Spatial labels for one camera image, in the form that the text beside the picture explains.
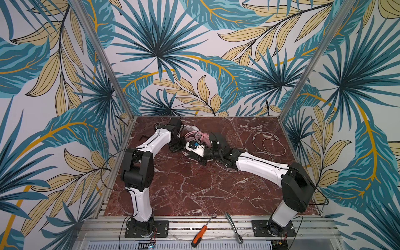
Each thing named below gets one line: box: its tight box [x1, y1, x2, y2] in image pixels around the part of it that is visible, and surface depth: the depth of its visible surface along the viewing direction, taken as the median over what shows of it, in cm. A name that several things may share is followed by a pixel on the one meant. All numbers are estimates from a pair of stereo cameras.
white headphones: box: [183, 124, 200, 132], surface depth 108 cm
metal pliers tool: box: [225, 211, 244, 245], surface depth 73 cm
